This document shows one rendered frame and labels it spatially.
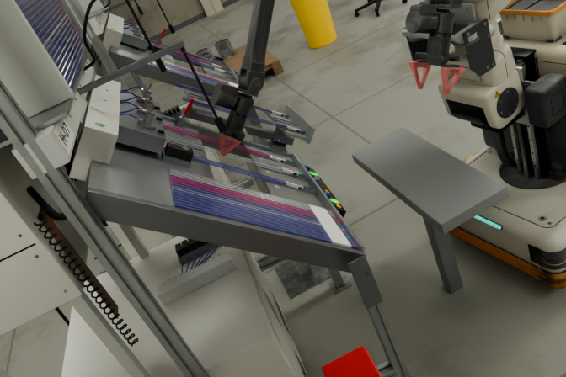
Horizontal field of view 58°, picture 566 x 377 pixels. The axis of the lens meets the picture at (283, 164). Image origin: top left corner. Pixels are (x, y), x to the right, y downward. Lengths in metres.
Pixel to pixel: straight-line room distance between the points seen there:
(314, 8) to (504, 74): 3.52
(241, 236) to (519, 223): 1.14
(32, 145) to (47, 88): 0.16
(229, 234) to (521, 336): 1.20
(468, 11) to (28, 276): 1.37
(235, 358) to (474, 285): 1.12
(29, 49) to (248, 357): 0.93
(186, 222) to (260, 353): 0.47
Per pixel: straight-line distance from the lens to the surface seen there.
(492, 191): 1.69
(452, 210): 1.64
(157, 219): 1.19
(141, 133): 1.44
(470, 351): 2.05
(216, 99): 1.57
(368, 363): 1.10
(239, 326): 1.53
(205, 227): 1.21
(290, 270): 2.57
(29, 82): 1.20
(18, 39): 1.18
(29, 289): 1.30
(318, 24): 5.21
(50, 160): 1.09
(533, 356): 2.02
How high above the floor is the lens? 1.63
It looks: 28 degrees down
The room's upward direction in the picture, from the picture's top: 24 degrees counter-clockwise
